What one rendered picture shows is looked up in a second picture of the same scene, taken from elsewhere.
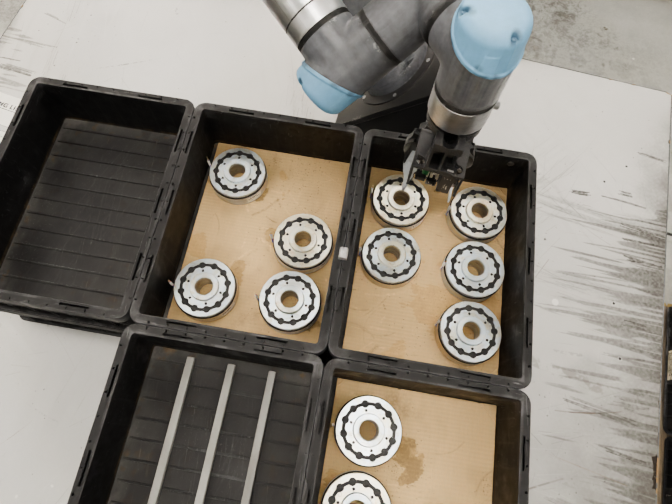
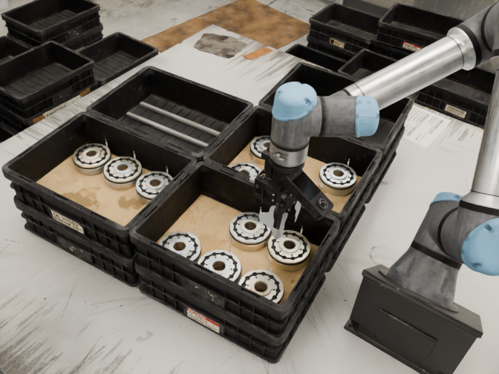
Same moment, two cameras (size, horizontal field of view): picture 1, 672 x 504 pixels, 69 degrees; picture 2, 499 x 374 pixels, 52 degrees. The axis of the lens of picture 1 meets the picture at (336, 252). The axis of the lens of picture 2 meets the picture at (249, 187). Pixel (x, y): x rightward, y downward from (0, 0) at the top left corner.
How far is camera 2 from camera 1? 1.09 m
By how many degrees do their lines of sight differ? 56
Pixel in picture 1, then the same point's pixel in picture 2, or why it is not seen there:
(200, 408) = (206, 139)
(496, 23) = (288, 87)
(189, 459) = (186, 131)
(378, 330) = (207, 214)
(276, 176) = (333, 199)
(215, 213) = (315, 167)
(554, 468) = (70, 315)
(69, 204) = not seen: hidden behind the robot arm
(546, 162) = not seen: outside the picture
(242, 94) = not seen: hidden behind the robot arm
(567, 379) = (116, 355)
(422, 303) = (212, 241)
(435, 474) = (115, 211)
